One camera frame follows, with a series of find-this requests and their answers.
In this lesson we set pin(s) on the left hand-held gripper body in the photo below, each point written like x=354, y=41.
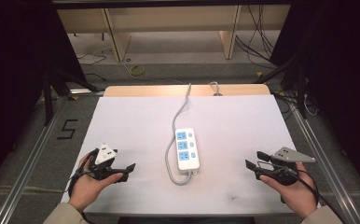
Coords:
x=102, y=157

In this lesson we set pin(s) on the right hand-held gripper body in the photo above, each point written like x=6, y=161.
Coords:
x=285, y=165

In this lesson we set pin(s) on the person's right hand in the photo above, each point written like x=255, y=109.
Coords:
x=297, y=194

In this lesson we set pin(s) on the person's left hand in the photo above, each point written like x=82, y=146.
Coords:
x=88, y=189

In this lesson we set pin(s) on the white table cover sheet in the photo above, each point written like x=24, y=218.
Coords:
x=231, y=130

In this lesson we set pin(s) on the white power strip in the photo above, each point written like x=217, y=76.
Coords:
x=186, y=150

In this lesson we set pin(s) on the black metal stand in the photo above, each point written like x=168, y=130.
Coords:
x=288, y=74
x=60, y=87

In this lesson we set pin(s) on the dark curtain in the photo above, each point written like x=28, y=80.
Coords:
x=339, y=77
x=16, y=77

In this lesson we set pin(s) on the metal floor rail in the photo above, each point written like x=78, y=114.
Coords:
x=327, y=161
x=29, y=161

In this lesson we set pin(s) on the wooden shelf frame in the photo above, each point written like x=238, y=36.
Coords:
x=168, y=18

